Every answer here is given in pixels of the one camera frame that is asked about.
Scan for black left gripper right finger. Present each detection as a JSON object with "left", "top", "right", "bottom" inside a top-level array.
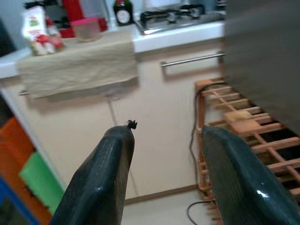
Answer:
[{"left": 201, "top": 126, "right": 300, "bottom": 225}]

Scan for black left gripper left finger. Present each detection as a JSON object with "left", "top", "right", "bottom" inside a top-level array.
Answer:
[{"left": 50, "top": 119, "right": 138, "bottom": 225}]

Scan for green plastic board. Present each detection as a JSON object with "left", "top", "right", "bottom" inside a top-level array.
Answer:
[{"left": 18, "top": 151, "right": 65, "bottom": 215}]

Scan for wooden slatted rack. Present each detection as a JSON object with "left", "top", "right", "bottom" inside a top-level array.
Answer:
[{"left": 194, "top": 78, "right": 300, "bottom": 221}]

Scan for cream kitchen cabinet with counter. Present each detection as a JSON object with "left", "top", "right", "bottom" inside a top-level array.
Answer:
[{"left": 0, "top": 21, "right": 225, "bottom": 204}]

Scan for blue plastic board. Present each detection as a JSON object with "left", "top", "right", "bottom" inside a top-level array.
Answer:
[{"left": 0, "top": 175, "right": 38, "bottom": 225}]

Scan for orange plastic board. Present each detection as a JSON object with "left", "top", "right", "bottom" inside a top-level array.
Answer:
[{"left": 0, "top": 117, "right": 53, "bottom": 225}]

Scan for beige wrinkled cloth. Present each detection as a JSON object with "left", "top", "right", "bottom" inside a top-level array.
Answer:
[{"left": 16, "top": 29, "right": 139, "bottom": 99}]

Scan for red white snack packets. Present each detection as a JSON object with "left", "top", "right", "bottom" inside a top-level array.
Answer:
[{"left": 30, "top": 34, "right": 66, "bottom": 56}]

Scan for clear container with pink lid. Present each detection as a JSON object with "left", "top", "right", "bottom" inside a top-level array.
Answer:
[{"left": 70, "top": 17, "right": 104, "bottom": 43}]

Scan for white milk carton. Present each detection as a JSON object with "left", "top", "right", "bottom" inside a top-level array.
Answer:
[{"left": 22, "top": 6, "right": 47, "bottom": 56}]

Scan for dark glass bottle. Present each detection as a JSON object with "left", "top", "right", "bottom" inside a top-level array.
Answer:
[{"left": 113, "top": 0, "right": 135, "bottom": 26}]

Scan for red kitchen appliance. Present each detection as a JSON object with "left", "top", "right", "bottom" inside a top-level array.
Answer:
[{"left": 45, "top": 0, "right": 108, "bottom": 38}]

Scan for steel gas stove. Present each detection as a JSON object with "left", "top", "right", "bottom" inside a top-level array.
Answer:
[{"left": 135, "top": 4, "right": 225, "bottom": 36}]

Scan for thin black power cord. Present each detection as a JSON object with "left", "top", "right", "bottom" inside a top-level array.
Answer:
[{"left": 187, "top": 82, "right": 226, "bottom": 225}]

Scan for long metal bar handle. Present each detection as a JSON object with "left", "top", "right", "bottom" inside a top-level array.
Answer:
[{"left": 160, "top": 52, "right": 225, "bottom": 69}]

